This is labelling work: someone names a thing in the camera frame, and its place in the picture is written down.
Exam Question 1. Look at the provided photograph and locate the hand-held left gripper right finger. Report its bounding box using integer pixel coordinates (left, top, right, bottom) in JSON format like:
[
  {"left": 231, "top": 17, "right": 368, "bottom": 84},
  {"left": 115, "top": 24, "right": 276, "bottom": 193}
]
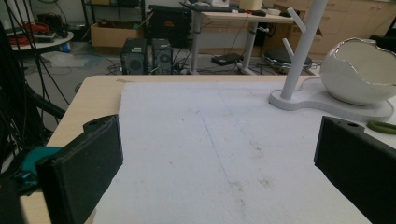
[{"left": 313, "top": 115, "right": 396, "bottom": 224}]

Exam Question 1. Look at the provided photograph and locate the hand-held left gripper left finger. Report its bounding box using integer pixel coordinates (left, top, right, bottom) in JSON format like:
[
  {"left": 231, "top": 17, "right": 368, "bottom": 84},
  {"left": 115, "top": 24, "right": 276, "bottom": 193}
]
[{"left": 35, "top": 114, "right": 124, "bottom": 224}]

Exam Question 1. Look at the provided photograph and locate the white branched stand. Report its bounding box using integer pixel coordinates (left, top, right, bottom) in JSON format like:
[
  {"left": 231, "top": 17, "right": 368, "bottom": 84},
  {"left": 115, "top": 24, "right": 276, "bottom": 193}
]
[{"left": 268, "top": 0, "right": 395, "bottom": 123}]

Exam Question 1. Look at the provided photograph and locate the white eggshell-shaped bowl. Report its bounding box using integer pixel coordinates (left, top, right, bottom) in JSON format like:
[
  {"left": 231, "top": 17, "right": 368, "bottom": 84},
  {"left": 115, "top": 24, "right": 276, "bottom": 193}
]
[{"left": 319, "top": 36, "right": 396, "bottom": 106}]

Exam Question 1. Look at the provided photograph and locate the clear plastic bag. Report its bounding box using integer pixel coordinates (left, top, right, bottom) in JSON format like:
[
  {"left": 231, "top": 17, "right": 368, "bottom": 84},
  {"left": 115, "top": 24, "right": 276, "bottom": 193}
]
[{"left": 40, "top": 50, "right": 90, "bottom": 69}]

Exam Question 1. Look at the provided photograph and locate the white foam mat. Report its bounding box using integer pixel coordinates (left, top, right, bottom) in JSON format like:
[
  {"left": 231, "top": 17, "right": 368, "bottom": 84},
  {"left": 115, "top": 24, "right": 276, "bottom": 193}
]
[{"left": 83, "top": 81, "right": 396, "bottom": 224}]

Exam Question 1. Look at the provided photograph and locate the black computer tower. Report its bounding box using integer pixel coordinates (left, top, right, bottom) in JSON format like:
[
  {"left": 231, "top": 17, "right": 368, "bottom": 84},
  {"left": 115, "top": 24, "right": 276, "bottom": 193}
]
[
  {"left": 151, "top": 38, "right": 174, "bottom": 75},
  {"left": 120, "top": 37, "right": 149, "bottom": 76}
]

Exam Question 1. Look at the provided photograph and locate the round white table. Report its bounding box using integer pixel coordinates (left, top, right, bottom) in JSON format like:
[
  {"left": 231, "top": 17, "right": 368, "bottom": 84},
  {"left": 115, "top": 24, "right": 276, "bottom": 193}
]
[{"left": 8, "top": 21, "right": 75, "bottom": 52}]

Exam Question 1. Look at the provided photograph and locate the cardboard box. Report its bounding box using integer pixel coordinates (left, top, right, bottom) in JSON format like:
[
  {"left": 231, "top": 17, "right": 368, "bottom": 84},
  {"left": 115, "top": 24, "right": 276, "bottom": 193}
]
[{"left": 90, "top": 21, "right": 145, "bottom": 49}]

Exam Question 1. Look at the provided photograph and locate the wooden cabinet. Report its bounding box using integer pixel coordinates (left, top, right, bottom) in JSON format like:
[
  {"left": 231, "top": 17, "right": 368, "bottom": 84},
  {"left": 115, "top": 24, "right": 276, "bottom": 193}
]
[{"left": 264, "top": 0, "right": 396, "bottom": 62}]

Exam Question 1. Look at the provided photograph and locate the flat black box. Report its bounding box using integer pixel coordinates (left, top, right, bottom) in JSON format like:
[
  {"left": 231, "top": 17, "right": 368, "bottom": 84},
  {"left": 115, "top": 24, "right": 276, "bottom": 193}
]
[{"left": 210, "top": 53, "right": 245, "bottom": 67}]

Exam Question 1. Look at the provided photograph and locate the large black equipment case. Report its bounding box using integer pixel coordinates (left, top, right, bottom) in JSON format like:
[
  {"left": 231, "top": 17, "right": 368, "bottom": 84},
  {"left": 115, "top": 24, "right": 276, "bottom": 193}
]
[{"left": 146, "top": 4, "right": 192, "bottom": 49}]

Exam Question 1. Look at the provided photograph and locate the white-legged wooden desk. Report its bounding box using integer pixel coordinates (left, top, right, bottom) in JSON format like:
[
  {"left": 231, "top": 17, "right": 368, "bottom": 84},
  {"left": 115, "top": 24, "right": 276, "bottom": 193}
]
[{"left": 180, "top": 2, "right": 295, "bottom": 76}]

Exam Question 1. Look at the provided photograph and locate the black metal frame post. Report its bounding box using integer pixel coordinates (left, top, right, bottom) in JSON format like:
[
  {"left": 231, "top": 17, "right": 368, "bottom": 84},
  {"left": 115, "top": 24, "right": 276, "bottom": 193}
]
[{"left": 0, "top": 18, "right": 70, "bottom": 175}]

